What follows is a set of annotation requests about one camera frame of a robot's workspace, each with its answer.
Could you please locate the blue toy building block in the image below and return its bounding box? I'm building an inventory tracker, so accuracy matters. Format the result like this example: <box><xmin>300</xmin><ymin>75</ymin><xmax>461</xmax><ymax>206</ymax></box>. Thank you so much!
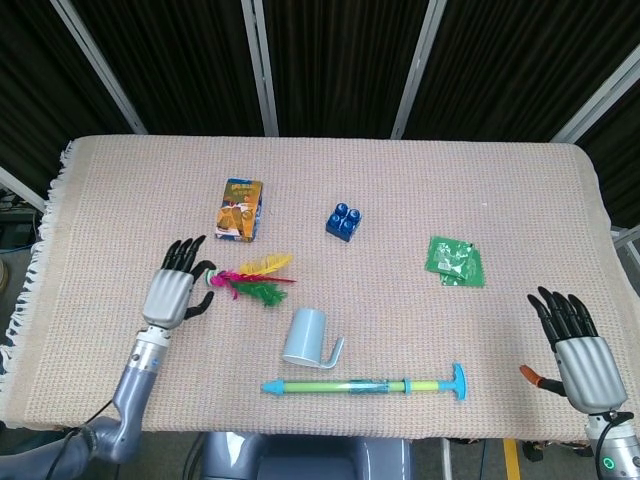
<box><xmin>325</xmin><ymin>201</ymin><xmax>364</xmax><ymax>243</ymax></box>

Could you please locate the orange blue snack box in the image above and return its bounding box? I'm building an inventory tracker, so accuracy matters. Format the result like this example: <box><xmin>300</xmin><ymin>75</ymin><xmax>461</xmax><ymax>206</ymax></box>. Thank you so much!
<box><xmin>215</xmin><ymin>178</ymin><xmax>265</xmax><ymax>244</ymax></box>

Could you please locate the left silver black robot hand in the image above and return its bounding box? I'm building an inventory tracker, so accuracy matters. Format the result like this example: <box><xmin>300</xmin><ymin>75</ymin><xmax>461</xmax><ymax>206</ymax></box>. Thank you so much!
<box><xmin>141</xmin><ymin>234</ymin><xmax>217</xmax><ymax>331</ymax></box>

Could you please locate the colourful feather shuttlecock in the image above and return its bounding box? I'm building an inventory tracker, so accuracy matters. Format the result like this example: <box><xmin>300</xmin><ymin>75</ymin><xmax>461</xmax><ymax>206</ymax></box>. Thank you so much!
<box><xmin>201</xmin><ymin>253</ymin><xmax>298</xmax><ymax>308</ymax></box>

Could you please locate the light blue plastic cup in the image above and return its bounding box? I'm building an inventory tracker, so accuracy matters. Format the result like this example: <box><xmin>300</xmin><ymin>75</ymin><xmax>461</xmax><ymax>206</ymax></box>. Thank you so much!
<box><xmin>281</xmin><ymin>307</ymin><xmax>346</xmax><ymax>372</ymax></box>

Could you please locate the beige woven tablecloth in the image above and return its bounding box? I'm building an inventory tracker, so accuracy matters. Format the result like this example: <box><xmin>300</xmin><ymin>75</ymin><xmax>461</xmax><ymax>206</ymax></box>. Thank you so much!
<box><xmin>0</xmin><ymin>134</ymin><xmax>612</xmax><ymax>444</ymax></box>

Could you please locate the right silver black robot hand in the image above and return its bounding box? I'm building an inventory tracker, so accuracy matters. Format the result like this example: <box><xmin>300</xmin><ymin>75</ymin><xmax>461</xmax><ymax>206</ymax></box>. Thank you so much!
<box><xmin>518</xmin><ymin>286</ymin><xmax>629</xmax><ymax>415</ymax></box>

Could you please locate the green foil packet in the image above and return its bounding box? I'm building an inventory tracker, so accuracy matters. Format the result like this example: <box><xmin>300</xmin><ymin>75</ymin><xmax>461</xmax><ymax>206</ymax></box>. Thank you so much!
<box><xmin>424</xmin><ymin>235</ymin><xmax>487</xmax><ymax>288</ymax></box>

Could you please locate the green blue toy water pump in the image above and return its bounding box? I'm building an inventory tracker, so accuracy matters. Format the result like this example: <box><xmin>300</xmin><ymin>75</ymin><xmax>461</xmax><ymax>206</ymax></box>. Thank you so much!
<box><xmin>260</xmin><ymin>362</ymin><xmax>469</xmax><ymax>402</ymax></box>

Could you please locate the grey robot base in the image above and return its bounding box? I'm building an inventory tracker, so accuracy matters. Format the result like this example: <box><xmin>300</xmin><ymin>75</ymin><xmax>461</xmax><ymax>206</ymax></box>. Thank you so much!
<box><xmin>197</xmin><ymin>432</ymin><xmax>416</xmax><ymax>480</ymax></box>

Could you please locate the black cable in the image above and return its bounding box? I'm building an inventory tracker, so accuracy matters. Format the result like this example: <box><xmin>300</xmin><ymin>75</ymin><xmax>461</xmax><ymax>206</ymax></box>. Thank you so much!
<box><xmin>47</xmin><ymin>399</ymin><xmax>116</xmax><ymax>480</ymax></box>

